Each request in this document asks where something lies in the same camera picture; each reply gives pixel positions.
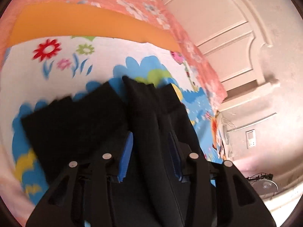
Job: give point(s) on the black pants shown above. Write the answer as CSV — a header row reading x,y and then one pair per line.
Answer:
x,y
75,130

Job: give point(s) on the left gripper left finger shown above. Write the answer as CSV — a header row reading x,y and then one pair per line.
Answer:
x,y
83,190

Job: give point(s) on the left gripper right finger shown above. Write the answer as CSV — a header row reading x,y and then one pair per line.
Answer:
x,y
219,194

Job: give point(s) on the pink floral bedspread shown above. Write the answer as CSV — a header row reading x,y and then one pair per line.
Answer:
x,y
150,11

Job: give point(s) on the cartoon blue bed sheet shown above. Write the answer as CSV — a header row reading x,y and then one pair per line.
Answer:
x,y
39,71

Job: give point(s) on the grey standing fan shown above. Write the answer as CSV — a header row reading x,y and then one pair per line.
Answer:
x,y
263,183

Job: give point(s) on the white wooden headboard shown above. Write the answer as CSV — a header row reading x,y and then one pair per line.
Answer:
x,y
230,33

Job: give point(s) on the wall socket panel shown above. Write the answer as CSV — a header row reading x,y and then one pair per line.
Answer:
x,y
251,138

